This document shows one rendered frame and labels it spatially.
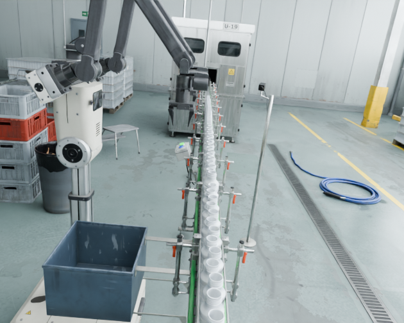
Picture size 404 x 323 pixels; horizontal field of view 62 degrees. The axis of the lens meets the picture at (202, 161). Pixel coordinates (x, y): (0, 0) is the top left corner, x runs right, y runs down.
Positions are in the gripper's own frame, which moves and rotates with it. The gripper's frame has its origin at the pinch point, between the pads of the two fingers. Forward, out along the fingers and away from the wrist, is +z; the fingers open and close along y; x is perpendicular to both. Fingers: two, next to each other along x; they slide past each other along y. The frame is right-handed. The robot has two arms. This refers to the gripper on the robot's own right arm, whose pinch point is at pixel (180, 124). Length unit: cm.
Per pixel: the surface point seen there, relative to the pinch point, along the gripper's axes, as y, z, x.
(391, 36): 475, -89, 758
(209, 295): 13, 25, -71
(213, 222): 14.6, 23.2, -38.1
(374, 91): 467, 49, 755
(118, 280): -16, 48, -40
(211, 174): 14.6, 20.5, -2.5
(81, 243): -40, 55, -9
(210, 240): 14, 25, -47
